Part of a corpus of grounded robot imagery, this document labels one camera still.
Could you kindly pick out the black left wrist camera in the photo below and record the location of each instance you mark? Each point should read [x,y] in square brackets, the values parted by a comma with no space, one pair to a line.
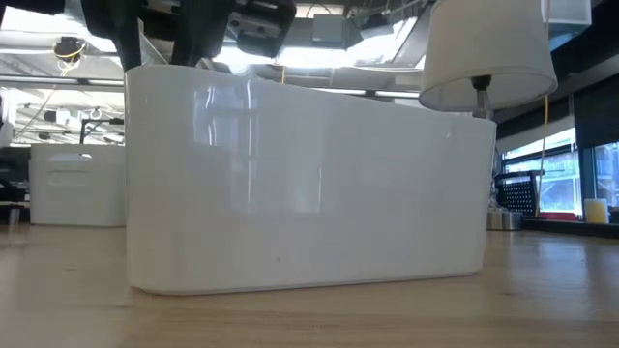
[263,34]

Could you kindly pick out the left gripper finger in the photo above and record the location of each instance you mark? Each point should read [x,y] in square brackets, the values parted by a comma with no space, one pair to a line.
[200,43]
[129,53]

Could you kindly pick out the black ceiling dome fixture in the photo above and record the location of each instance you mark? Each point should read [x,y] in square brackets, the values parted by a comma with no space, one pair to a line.
[69,48]

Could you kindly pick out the white plastic basket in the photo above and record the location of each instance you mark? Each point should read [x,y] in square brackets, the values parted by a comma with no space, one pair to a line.
[77,208]
[309,193]

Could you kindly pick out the black metal table frame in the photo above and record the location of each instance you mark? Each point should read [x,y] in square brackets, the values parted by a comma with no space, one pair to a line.
[580,228]

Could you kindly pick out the red strip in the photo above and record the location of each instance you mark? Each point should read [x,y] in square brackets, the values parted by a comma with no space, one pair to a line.
[561,216]

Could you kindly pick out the black perforated panel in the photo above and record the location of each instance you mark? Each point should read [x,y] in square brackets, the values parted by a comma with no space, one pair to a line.
[517,193]

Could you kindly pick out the yellow cylinder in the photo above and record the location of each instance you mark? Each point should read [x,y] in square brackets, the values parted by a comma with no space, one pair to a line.
[596,211]

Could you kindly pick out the translucent hanging box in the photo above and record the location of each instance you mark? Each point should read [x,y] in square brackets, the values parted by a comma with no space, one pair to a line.
[566,12]

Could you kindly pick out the grey ceiling box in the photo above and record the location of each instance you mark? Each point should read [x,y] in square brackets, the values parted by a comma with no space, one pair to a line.
[329,29]

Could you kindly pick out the white shade table lamp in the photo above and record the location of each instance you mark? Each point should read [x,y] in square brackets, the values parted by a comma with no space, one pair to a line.
[483,48]

